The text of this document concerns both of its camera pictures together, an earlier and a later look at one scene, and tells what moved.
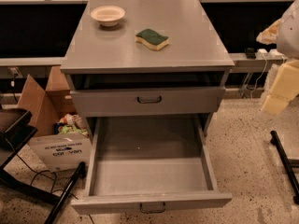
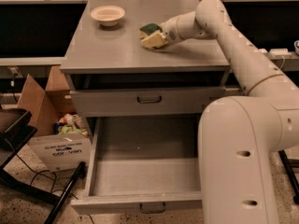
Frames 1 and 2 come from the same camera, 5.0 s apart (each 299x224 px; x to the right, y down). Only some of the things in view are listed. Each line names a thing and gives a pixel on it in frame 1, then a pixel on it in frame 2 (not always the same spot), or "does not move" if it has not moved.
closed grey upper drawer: (147, 101) does not move
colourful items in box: (70, 123) does not move
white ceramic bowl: (108, 16) does not move
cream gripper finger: (284, 88) to (155, 40)
